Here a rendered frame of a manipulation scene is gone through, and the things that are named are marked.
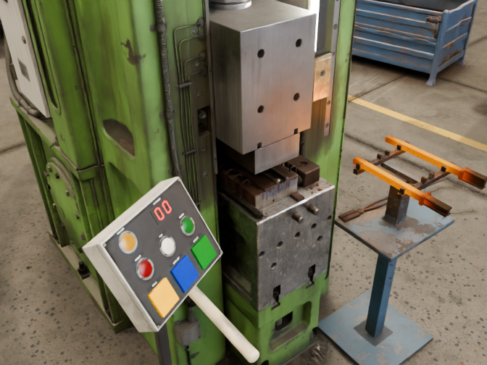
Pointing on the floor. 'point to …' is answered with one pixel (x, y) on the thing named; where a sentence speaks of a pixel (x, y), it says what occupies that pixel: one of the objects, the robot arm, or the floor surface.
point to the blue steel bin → (414, 32)
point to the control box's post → (163, 346)
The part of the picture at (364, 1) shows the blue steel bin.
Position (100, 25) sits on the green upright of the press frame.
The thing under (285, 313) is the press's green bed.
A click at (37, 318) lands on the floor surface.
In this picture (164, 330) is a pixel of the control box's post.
